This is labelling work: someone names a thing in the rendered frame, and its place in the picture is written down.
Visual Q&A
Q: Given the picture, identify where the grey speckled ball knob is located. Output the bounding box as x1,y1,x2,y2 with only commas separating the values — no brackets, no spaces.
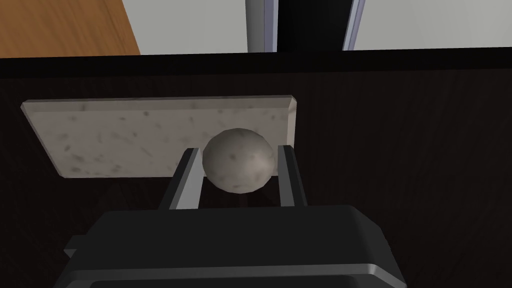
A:
201,127,277,195

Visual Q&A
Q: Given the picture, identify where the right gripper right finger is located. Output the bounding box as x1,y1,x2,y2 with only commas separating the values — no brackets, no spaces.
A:
276,144,309,208

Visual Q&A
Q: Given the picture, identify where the dark doorway with grey frame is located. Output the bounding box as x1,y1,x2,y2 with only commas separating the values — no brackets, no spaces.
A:
245,0,366,54

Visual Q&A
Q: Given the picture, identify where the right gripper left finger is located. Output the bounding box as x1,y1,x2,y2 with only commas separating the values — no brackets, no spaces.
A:
157,147,206,211

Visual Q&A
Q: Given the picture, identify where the grey speckled drawer front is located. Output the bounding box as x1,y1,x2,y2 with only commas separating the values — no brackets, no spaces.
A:
20,95,298,179

